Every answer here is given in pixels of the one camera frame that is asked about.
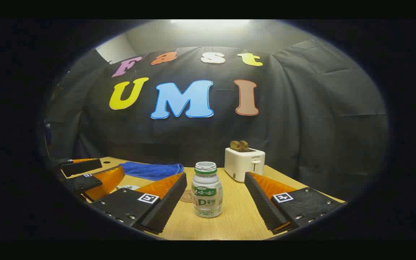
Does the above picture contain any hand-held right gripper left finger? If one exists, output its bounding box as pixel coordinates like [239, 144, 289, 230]
[91, 173, 187, 234]

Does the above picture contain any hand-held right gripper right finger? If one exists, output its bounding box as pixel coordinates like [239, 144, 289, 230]
[244, 172, 346, 234]

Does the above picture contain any white plastic water bottle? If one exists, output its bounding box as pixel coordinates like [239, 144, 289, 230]
[191, 161, 223, 218]

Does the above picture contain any blue towel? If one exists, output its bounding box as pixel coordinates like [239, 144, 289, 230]
[119, 161, 184, 181]

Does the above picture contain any white toaster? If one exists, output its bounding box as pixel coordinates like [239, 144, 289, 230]
[225, 146, 265, 182]

